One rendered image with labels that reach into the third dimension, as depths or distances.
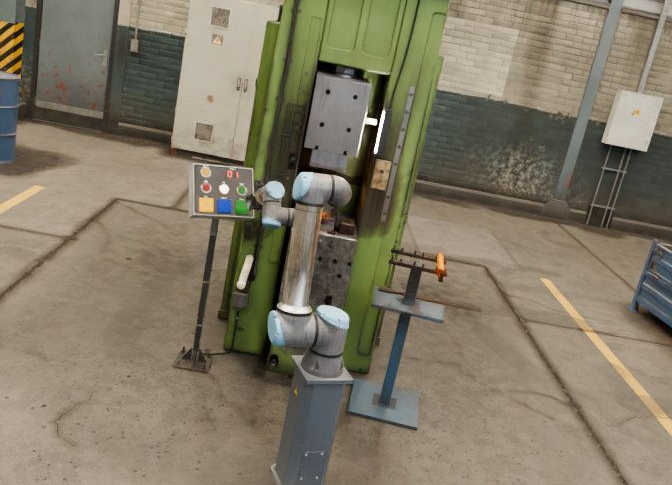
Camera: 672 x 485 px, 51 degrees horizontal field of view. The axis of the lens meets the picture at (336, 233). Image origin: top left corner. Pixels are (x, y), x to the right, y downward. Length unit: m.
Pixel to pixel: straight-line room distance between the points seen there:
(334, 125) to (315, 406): 1.56
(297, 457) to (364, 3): 2.35
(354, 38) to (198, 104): 5.58
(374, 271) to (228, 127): 5.43
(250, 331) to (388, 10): 2.05
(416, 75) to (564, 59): 6.47
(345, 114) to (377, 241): 0.80
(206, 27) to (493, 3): 3.79
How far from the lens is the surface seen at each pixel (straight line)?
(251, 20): 9.21
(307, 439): 3.21
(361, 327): 4.37
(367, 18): 3.98
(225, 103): 9.32
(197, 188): 3.77
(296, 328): 2.94
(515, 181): 10.41
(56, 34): 10.49
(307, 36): 3.98
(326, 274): 4.02
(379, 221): 4.14
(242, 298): 4.26
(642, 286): 7.27
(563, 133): 10.47
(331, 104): 3.86
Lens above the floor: 2.03
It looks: 16 degrees down
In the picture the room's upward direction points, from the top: 12 degrees clockwise
